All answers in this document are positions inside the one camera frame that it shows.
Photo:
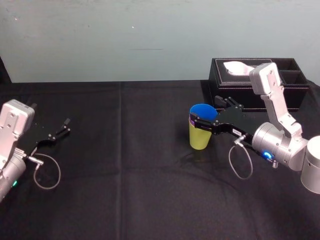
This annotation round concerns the yellow-green plastic cup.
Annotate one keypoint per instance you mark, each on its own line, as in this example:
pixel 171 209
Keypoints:
pixel 199 138

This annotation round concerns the white tissue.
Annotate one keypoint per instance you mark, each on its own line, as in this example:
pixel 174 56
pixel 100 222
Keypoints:
pixel 237 68

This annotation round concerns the blue plastic cup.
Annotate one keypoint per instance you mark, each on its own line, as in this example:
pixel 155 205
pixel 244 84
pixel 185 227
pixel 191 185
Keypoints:
pixel 203 112

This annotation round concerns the purple plastic cup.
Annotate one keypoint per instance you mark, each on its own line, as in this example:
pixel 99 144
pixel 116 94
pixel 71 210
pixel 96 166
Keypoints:
pixel 191 123

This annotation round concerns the black leather organiser box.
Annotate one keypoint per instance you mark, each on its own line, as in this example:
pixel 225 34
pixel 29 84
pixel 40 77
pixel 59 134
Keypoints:
pixel 252 95

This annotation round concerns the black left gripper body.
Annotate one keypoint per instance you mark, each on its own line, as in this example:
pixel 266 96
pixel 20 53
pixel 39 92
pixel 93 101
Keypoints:
pixel 35 138

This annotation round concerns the black table cloth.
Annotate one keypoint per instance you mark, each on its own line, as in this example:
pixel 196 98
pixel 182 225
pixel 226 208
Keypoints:
pixel 125 200

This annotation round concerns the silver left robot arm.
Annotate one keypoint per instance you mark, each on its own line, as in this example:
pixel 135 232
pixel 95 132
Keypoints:
pixel 10 120

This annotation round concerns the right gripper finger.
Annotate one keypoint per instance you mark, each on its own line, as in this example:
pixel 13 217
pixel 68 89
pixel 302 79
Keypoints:
pixel 228 103
pixel 203 123

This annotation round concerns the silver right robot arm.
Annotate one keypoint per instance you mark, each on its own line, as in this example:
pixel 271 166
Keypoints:
pixel 271 140

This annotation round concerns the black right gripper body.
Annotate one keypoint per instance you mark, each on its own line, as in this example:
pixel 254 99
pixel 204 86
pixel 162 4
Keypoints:
pixel 232 122

